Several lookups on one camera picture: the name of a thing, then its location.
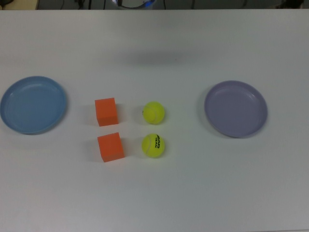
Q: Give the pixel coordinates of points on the yellow tennis ball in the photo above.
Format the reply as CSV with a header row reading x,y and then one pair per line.
x,y
154,113
152,146

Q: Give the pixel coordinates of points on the orange foam cube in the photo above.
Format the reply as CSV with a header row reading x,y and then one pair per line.
x,y
106,110
110,146

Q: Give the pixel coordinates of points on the purple plate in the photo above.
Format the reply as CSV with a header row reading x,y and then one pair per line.
x,y
236,110

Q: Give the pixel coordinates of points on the blue plate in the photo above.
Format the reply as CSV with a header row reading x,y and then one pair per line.
x,y
33,106

